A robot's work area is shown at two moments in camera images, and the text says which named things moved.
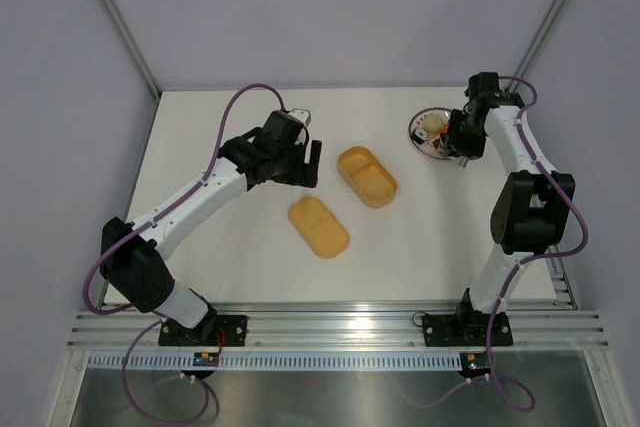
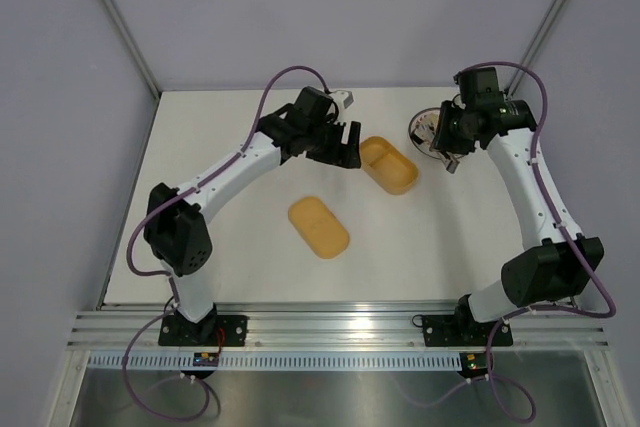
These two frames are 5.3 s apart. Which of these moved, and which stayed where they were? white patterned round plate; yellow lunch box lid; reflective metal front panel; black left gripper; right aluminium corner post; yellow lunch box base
Moved: yellow lunch box base; black left gripper
Stayed: yellow lunch box lid; white patterned round plate; right aluminium corner post; reflective metal front panel
